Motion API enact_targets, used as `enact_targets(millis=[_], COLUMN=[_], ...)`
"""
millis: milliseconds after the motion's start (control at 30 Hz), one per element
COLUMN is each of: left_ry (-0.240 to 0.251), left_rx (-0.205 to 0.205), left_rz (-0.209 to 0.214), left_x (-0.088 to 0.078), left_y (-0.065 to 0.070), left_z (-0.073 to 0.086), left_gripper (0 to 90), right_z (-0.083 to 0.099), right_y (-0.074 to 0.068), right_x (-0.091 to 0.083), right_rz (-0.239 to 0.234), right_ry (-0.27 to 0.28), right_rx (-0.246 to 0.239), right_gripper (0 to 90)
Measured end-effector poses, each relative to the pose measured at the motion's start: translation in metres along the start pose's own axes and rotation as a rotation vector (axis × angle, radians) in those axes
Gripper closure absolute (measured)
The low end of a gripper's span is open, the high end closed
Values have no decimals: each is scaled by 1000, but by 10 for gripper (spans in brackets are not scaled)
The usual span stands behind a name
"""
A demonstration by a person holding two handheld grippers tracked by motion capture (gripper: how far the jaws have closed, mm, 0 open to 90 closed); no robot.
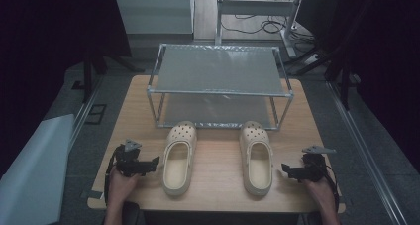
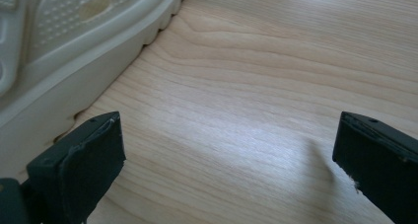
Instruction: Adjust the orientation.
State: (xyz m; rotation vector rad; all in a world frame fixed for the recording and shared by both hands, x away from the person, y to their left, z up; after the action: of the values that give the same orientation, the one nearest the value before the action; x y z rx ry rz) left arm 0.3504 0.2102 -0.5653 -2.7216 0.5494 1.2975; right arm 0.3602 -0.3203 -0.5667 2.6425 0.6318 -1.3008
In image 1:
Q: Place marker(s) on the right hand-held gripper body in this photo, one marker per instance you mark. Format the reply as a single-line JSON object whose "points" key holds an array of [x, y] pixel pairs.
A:
{"points": [[313, 167]]}

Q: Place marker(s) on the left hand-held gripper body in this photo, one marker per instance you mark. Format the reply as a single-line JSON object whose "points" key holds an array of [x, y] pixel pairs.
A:
{"points": [[129, 160]]}

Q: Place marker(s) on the cream clog shoe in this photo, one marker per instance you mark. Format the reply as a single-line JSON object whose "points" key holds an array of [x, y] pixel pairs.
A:
{"points": [[257, 159], [180, 159]]}

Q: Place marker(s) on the metal two-tier shoe rack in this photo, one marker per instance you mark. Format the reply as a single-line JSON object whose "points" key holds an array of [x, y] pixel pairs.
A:
{"points": [[218, 69]]}

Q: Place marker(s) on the person's right hand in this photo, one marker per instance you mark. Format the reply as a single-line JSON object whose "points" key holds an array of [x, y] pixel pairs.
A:
{"points": [[318, 191]]}

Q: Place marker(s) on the person's left hand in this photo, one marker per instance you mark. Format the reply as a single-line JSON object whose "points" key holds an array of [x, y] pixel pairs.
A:
{"points": [[121, 184]]}

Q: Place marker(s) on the grey tape strip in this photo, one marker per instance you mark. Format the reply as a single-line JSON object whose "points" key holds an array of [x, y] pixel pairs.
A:
{"points": [[92, 195]]}

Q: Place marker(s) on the black floor socket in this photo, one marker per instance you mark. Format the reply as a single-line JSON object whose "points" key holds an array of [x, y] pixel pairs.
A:
{"points": [[95, 114]]}

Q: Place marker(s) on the black metal stand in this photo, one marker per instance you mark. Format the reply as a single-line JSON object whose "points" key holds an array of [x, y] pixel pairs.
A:
{"points": [[343, 83], [88, 76]]}

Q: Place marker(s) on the pale grey board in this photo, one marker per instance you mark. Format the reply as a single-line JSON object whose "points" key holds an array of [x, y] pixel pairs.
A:
{"points": [[33, 175]]}

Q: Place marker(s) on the dark curtain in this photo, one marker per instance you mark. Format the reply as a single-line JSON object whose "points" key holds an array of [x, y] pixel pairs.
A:
{"points": [[39, 36], [383, 53]]}

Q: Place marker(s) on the white cabinet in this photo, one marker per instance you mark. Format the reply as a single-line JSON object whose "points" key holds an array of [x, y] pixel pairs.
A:
{"points": [[155, 10]]}

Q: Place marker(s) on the white metal desk frame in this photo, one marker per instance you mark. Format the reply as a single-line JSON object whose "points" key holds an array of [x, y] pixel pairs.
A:
{"points": [[256, 7]]}

